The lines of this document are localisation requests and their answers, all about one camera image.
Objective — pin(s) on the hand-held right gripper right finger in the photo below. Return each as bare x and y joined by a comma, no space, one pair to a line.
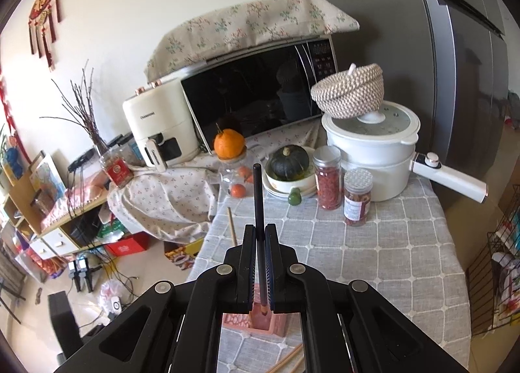
271,271

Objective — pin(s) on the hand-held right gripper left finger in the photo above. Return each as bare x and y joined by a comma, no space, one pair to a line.
248,271

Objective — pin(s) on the pink brick-pattern utensil holder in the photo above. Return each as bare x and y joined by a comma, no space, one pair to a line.
243,322

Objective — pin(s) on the black chopstick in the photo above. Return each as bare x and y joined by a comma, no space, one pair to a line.
258,202

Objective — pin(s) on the wooden chopstick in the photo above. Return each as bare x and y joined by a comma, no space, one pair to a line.
286,358
297,368
232,226

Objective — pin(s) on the printed cardboard box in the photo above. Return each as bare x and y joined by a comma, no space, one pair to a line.
183,255

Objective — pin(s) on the small green fruit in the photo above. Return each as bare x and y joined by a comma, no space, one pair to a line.
295,197

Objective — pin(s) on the small tangerine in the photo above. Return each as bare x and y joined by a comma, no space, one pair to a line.
238,190
245,172

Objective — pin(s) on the white bowl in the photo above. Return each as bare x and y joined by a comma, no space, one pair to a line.
280,189

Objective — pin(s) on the clear glass jar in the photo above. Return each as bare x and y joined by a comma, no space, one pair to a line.
227,176

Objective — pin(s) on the tall jar of red berries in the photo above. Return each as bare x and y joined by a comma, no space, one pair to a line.
327,186

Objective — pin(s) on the dark green squash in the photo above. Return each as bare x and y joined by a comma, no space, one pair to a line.
288,164

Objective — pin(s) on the short jar of dried fruit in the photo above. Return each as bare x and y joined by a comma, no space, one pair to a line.
357,202

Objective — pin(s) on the red box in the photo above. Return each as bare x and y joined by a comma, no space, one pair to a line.
128,245

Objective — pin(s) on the orange fruit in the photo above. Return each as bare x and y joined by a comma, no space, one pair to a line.
229,143

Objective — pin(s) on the white plastic bag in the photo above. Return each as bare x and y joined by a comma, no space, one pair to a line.
111,296

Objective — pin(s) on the white electric pot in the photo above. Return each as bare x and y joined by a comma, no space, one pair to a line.
365,149

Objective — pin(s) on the red label glass jar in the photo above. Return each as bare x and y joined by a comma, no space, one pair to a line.
118,172

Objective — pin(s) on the white air fryer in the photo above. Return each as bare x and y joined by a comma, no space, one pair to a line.
158,121

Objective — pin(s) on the black microwave oven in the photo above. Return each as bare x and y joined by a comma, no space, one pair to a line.
243,88

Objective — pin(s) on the black box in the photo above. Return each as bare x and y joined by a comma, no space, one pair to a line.
65,324

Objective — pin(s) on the woven lidded basket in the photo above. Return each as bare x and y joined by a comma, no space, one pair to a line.
349,92

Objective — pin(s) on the dried branches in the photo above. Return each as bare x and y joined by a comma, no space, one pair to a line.
87,121

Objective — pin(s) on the wooden shelf unit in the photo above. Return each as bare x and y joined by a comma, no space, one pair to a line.
24,202

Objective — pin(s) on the floral cloth cover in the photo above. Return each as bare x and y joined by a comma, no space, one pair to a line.
243,27

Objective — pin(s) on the grey refrigerator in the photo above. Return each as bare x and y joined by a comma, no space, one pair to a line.
467,72

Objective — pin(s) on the red wall ornament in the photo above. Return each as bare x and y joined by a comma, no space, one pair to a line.
44,3

